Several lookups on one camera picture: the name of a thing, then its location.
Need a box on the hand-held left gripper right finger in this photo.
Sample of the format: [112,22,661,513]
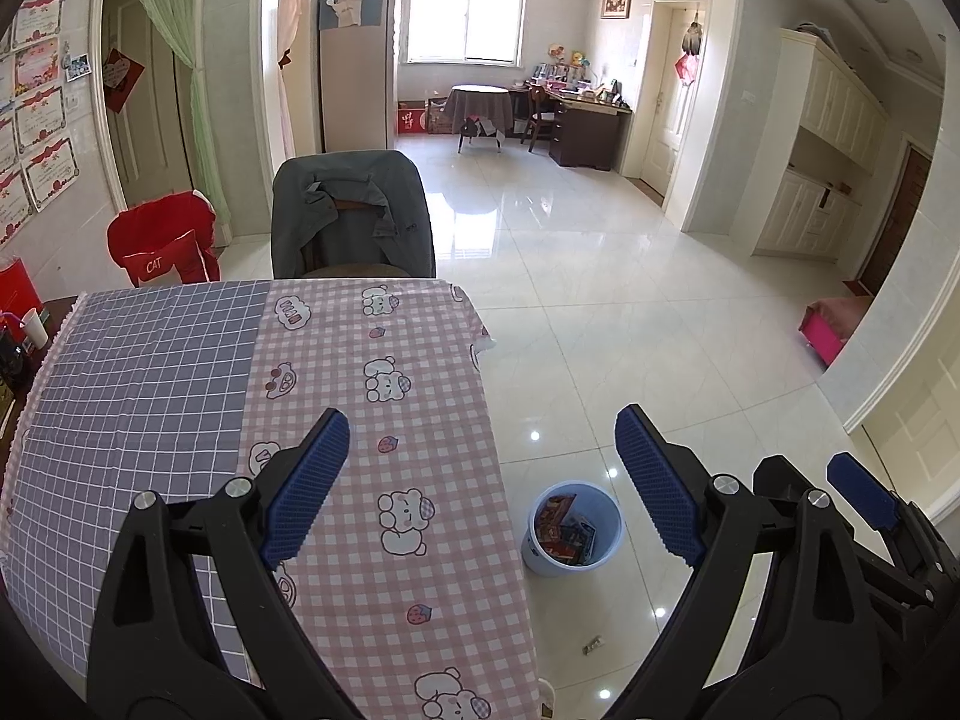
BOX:
[600,403,886,720]

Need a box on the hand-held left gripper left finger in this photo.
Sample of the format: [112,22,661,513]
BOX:
[86,406,376,720]

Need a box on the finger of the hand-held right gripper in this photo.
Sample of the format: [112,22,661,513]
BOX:
[752,454,815,515]
[826,452,912,537]

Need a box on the red printed carton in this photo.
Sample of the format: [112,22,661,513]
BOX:
[536,493,578,545]

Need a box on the blue plastic bucket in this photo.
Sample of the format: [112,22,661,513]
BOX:
[521,481,625,578]

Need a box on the checked printed tablecloth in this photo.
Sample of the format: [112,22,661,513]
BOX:
[0,279,552,720]

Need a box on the pink stool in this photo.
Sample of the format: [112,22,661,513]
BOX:
[797,295,875,368]

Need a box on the brown door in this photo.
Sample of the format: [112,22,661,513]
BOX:
[859,146,935,293]

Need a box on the chair with red cover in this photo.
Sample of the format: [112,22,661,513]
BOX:
[106,190,222,287]

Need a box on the chair with grey jacket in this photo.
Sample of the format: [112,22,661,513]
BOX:
[270,150,437,280]

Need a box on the white cabinet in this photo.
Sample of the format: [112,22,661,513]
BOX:
[754,28,890,263]

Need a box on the red gift bag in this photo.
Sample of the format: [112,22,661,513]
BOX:
[0,256,40,323]

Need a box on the dark wooden desk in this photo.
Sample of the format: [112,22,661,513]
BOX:
[510,82,635,170]

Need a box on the white door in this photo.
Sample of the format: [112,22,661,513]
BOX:
[641,0,710,200]

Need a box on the wooden chair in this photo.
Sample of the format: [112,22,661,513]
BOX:
[521,86,563,155]

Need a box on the green curtain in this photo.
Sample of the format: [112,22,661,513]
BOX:
[105,0,230,222]

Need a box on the small chair with clothes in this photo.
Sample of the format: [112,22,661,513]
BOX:
[457,116,505,155]

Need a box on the beige refrigerator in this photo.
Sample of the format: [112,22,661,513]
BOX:
[317,0,398,152]

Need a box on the round table with dark cloth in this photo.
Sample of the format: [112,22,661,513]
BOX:
[442,85,517,137]

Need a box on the toys and books clutter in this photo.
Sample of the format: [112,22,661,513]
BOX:
[532,43,623,110]

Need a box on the hanging door decoration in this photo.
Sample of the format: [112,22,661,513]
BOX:
[675,11,706,83]

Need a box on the red door hanging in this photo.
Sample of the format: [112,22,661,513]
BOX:
[101,47,145,115]

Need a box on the pink curtain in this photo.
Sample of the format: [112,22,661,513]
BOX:
[277,0,312,158]

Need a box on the window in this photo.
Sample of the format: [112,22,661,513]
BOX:
[405,0,530,67]

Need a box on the wall of certificates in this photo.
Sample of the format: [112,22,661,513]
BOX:
[0,0,80,248]

